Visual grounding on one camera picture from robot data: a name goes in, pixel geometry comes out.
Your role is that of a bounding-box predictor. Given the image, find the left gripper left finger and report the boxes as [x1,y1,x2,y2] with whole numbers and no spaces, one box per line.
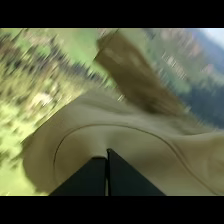
[49,156,108,197]

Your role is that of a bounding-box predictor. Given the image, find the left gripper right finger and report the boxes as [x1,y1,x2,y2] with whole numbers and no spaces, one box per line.
[106,148,166,197]

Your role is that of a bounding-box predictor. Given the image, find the brown pants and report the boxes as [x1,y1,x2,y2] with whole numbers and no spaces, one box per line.
[20,29,224,197]

